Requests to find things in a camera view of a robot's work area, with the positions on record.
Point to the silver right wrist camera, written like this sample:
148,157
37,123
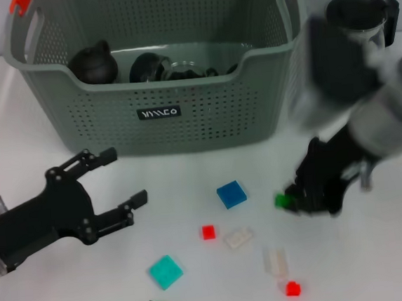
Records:
334,68

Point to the clear toy brick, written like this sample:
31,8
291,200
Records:
276,262

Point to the blue toy brick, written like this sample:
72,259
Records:
231,194

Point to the glass teacup with black base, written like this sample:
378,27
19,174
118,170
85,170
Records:
148,67
232,69
183,69

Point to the small red toy brick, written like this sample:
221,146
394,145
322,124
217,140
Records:
208,233
292,289

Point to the dark clay teapot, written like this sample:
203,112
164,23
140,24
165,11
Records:
93,66

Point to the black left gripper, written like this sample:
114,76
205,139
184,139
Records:
52,216

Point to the glass pitcher with black lid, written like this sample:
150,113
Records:
358,13

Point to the grey perforated plastic storage bin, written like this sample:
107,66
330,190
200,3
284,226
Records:
202,122

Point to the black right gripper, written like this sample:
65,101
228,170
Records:
329,171

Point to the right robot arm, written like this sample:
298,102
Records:
388,116

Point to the white toy brick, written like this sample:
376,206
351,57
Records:
238,238

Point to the teal toy brick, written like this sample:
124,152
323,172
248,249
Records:
166,271

